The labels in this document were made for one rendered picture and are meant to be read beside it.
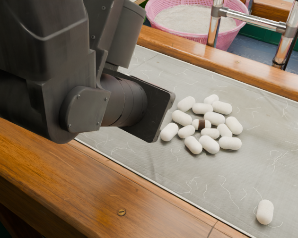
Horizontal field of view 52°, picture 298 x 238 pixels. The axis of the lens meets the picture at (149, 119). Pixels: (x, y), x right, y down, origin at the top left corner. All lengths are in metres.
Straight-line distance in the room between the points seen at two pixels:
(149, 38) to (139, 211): 0.43
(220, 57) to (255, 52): 0.23
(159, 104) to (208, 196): 0.17
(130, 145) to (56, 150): 0.12
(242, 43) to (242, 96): 0.32
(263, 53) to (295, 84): 0.26
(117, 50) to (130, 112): 0.08
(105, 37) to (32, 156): 0.27
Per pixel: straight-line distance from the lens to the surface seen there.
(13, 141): 0.52
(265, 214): 0.44
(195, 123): 0.52
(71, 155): 0.47
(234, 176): 0.48
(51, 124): 0.22
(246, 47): 0.89
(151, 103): 0.36
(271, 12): 0.93
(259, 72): 0.65
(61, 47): 0.20
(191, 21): 0.86
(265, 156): 0.52
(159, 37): 0.72
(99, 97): 0.24
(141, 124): 0.37
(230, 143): 0.50
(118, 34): 0.28
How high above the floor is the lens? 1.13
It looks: 45 degrees down
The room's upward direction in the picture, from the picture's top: straight up
